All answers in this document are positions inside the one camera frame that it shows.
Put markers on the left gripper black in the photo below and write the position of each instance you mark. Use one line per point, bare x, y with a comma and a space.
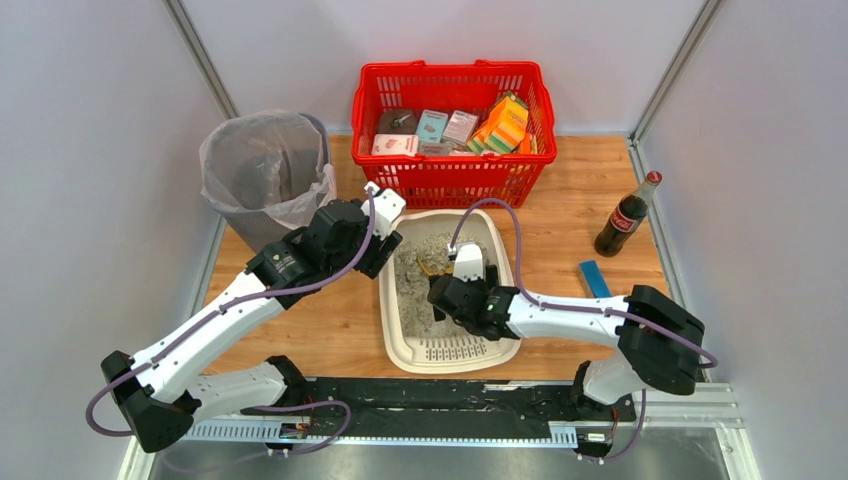
379, 253

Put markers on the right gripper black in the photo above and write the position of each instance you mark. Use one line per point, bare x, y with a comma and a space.
448, 295

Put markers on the yellow litter scoop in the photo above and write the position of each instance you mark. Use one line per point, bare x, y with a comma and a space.
431, 271

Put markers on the beige litter box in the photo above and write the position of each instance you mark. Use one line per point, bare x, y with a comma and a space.
433, 356

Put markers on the grey mesh trash bin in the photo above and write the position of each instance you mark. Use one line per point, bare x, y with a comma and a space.
272, 192

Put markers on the translucent plastic bin liner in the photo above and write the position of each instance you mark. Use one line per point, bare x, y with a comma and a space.
265, 166

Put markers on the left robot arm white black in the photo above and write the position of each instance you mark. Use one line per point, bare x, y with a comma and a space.
162, 391

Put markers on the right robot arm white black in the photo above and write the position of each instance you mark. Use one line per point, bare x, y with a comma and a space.
656, 343

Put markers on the cat litter granules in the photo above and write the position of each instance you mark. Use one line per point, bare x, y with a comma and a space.
416, 314

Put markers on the white pink sponge box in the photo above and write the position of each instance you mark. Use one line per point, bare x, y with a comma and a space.
395, 144

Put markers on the blue and tan box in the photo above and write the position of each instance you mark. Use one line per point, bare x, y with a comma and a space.
592, 280

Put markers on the grey sponge label box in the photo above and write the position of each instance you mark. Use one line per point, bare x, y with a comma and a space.
434, 149

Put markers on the teal small box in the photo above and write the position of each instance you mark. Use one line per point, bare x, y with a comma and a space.
431, 126

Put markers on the grey small box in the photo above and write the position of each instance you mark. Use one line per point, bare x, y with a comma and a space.
460, 127

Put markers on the red shopping basket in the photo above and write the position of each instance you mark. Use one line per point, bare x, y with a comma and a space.
462, 177

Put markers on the brown round item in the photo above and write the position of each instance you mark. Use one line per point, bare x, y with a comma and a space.
397, 122

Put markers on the orange green sponge pack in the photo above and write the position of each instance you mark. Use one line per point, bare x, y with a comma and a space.
504, 129

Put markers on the cola glass bottle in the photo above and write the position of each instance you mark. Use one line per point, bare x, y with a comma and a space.
627, 216

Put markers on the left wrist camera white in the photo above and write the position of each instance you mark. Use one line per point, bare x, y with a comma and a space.
388, 206

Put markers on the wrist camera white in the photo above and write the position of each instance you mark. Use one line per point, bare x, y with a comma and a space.
388, 206
468, 262

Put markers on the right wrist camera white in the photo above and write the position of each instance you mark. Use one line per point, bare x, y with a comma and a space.
468, 262

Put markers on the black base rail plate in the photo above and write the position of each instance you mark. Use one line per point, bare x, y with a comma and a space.
453, 409

